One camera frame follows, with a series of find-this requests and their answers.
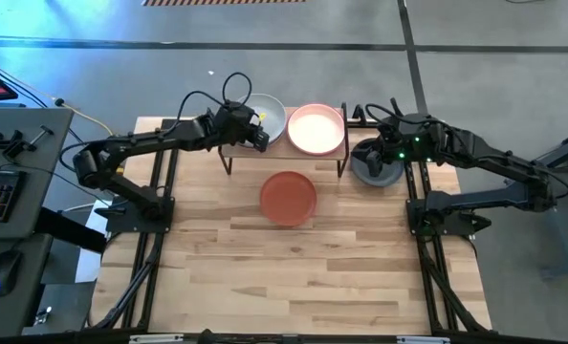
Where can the light grey plate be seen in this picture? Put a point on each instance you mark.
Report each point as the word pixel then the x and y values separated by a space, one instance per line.
pixel 274 107

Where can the dark orange plate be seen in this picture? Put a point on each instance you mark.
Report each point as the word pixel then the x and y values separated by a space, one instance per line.
pixel 289 199

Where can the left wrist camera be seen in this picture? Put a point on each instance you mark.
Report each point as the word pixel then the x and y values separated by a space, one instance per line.
pixel 236 113

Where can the black bar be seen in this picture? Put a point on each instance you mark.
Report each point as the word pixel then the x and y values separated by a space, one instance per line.
pixel 69 229

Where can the wooden shelf black metal legs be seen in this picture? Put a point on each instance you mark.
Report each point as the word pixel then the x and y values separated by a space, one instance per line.
pixel 284 153

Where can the grey metal stand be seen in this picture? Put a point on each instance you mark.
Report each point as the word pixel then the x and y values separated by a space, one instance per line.
pixel 560 248

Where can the dark grey plate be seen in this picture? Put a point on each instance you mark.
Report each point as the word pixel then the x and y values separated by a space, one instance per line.
pixel 384 180

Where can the black aluminium table frame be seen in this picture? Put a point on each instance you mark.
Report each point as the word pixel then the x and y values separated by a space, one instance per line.
pixel 246 340

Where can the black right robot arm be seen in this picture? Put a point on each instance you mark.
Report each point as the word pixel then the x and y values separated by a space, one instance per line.
pixel 494 162

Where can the small silver clamp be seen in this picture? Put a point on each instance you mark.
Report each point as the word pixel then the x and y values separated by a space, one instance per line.
pixel 42 316

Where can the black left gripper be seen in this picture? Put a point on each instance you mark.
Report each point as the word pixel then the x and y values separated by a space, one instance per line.
pixel 236 134

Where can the white sheet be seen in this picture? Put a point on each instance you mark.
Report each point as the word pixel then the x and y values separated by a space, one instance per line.
pixel 90 258

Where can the pale peach plate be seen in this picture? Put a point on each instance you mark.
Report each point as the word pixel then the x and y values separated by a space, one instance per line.
pixel 316 129

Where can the black clamp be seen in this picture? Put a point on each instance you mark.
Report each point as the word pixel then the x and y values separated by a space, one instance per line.
pixel 12 145

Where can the grey desk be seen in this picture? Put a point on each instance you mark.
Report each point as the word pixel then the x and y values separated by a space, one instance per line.
pixel 16 117

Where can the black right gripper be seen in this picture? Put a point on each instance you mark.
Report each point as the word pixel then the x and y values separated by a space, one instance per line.
pixel 396 143

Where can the black computer mouse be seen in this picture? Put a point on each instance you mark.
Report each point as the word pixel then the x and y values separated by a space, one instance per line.
pixel 4 270

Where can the yellow label tag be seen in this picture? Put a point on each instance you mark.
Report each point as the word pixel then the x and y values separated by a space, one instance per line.
pixel 263 116

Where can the silver metal bracket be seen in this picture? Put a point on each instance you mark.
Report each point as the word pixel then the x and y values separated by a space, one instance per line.
pixel 422 340
pixel 155 339

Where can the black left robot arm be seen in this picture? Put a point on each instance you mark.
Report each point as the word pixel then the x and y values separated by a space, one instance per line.
pixel 121 145

